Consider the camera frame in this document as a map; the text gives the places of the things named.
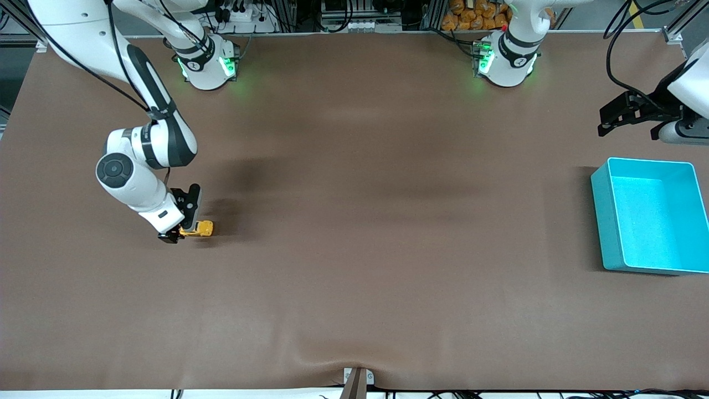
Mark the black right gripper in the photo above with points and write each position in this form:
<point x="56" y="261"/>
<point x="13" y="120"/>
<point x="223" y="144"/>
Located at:
<point x="180" y="197"/>

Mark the grey control unit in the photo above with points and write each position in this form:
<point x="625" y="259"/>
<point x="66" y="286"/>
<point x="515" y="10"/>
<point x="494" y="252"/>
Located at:
<point x="360" y="25"/>

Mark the aluminium frame profile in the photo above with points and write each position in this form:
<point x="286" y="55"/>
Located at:
<point x="16" y="39"/>
<point x="674" y="34"/>

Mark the cyan plastic storage box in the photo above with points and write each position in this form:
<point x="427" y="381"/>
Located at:
<point x="648" y="221"/>

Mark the metal table edge clamp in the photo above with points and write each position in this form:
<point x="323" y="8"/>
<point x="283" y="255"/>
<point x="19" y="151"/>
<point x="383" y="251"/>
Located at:
<point x="357" y="385"/>

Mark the yellow beetle toy car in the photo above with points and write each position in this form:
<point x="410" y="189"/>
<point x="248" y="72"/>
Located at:
<point x="204" y="228"/>

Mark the orange packaged goods pile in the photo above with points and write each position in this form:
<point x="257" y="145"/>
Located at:
<point x="471" y="16"/>

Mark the white power strip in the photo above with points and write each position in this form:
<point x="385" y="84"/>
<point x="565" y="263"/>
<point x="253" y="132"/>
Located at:
<point x="243" y="16"/>

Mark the brown table mat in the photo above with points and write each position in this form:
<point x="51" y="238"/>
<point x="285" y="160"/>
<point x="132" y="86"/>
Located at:
<point x="354" y="221"/>

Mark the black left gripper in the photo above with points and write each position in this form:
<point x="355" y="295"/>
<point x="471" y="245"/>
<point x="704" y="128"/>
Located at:
<point x="655" y="110"/>

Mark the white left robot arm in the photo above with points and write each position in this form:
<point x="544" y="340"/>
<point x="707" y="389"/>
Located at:
<point x="512" y="66"/>

